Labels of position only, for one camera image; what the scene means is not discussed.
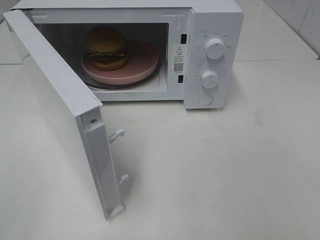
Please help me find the white microwave oven body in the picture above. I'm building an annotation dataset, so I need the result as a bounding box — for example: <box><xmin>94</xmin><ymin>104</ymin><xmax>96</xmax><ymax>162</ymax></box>
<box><xmin>9</xmin><ymin>0</ymin><xmax>244</xmax><ymax>109</ymax></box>

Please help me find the upper white power knob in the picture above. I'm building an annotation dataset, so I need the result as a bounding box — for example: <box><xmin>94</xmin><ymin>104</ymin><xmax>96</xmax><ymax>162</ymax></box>
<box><xmin>204</xmin><ymin>36</ymin><xmax>226</xmax><ymax>60</ymax></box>

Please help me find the glass microwave turntable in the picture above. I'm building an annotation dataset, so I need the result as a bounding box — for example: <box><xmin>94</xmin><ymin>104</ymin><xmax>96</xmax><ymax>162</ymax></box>
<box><xmin>82</xmin><ymin>62</ymin><xmax>162</xmax><ymax>90</ymax></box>

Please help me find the burger with lettuce and cheese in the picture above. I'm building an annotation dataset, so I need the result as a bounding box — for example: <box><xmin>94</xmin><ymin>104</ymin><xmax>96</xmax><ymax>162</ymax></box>
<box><xmin>85</xmin><ymin>25</ymin><xmax>130</xmax><ymax>71</ymax></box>

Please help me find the round white door-release button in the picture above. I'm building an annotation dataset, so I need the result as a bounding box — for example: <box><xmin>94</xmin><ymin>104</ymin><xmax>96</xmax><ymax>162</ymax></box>
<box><xmin>197</xmin><ymin>93</ymin><xmax>213</xmax><ymax>106</ymax></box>

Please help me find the pink round plate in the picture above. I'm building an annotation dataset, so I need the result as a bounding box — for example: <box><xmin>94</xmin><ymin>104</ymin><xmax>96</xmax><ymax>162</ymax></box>
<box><xmin>81</xmin><ymin>40</ymin><xmax>159</xmax><ymax>86</ymax></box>

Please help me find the lower white timer knob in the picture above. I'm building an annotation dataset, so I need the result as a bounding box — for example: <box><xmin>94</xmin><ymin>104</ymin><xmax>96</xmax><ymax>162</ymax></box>
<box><xmin>200</xmin><ymin>70</ymin><xmax>219</xmax><ymax>89</ymax></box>

